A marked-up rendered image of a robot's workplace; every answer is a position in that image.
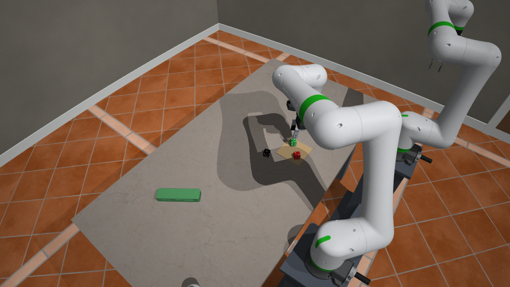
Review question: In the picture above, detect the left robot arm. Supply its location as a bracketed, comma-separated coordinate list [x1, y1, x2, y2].
[272, 64, 402, 287]

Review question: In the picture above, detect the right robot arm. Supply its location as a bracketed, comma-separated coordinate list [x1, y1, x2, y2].
[396, 0, 502, 166]

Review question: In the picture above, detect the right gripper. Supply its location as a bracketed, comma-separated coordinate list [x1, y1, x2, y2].
[429, 30, 463, 72]

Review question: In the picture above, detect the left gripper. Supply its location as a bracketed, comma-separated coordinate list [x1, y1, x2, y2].
[286, 100, 306, 139]

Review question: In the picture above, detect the tan flat mat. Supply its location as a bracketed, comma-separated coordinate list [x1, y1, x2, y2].
[276, 137, 313, 166]

